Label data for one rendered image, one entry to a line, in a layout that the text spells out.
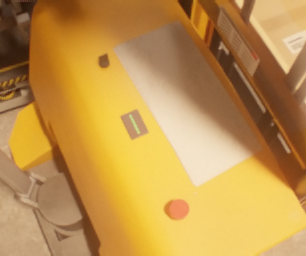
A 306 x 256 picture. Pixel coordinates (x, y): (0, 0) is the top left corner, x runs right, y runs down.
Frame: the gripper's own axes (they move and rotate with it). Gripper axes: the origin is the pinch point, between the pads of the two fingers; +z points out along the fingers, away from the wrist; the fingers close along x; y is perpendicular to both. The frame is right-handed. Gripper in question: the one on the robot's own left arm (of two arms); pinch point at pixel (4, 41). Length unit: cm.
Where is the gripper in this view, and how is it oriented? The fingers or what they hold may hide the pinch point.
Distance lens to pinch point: 131.0
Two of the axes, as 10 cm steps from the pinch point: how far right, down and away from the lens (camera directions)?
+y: 3.2, 8.8, -3.6
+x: 9.5, -2.9, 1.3
